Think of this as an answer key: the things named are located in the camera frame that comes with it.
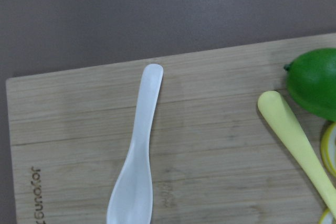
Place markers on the white ceramic spoon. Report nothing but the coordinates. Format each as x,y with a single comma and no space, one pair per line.
131,200

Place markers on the upper lemon slice stack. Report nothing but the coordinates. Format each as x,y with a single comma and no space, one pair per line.
327,149

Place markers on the bamboo cutting board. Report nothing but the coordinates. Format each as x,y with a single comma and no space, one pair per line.
213,157

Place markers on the yellow plastic knife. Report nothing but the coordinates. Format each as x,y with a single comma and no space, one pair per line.
280,117

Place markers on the green lime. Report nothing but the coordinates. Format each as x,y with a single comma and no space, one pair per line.
310,81

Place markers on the lower lemon slice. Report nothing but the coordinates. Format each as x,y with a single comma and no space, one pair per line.
327,218

